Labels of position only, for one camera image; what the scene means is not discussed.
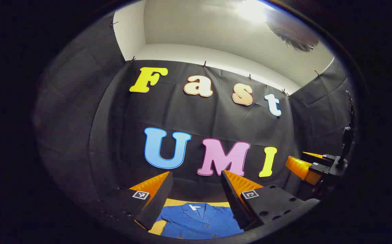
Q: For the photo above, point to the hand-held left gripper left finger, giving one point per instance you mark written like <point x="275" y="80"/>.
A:
<point x="160" y="196"/>

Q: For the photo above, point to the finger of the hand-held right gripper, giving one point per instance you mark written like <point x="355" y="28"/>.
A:
<point x="328" y="157"/>
<point x="299" y="167"/>

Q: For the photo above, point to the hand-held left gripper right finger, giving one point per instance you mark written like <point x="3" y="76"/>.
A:
<point x="233" y="200"/>

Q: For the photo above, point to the blue collared shirt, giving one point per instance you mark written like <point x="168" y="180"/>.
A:
<point x="199" y="223"/>

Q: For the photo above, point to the black backdrop cloth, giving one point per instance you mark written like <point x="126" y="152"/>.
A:
<point x="216" y="128"/>

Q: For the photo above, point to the dark fuzzy shape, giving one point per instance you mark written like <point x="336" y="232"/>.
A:
<point x="294" y="35"/>

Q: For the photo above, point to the row of small backdrop clips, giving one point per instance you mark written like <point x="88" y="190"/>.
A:
<point x="204" y="64"/>

